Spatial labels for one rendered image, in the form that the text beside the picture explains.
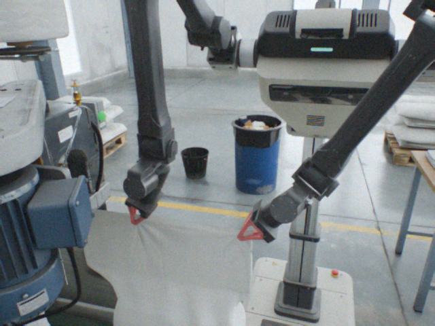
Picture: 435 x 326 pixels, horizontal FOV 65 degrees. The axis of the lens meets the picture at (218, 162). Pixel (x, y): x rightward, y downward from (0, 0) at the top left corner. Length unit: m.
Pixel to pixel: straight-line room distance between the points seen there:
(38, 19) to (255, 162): 2.60
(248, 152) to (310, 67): 2.01
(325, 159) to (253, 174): 2.43
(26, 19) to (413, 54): 0.58
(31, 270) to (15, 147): 0.22
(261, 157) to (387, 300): 1.46
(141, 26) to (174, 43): 8.70
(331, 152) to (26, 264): 0.57
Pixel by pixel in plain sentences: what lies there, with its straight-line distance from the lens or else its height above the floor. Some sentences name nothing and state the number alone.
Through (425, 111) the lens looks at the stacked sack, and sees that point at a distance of 4.13.
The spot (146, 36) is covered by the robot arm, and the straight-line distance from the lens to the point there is 0.70.
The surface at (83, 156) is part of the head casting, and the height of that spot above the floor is 1.19.
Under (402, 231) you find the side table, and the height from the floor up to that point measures 0.19.
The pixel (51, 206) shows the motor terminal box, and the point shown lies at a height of 1.30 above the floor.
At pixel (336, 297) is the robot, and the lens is 1.93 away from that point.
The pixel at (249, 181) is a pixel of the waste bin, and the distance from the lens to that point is 3.18.
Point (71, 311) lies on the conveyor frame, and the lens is 1.77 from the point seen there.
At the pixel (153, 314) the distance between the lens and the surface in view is 1.04.
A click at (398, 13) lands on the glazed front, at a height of 1.46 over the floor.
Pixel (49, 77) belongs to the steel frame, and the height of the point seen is 0.55.
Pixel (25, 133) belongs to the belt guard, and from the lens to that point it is 0.57.
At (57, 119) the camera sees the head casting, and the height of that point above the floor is 1.33.
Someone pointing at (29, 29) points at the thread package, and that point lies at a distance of 0.64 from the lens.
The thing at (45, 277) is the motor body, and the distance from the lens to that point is 0.68.
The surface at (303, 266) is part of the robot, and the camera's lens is 1.63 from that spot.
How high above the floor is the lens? 1.57
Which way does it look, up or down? 24 degrees down
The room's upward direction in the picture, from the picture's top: 1 degrees counter-clockwise
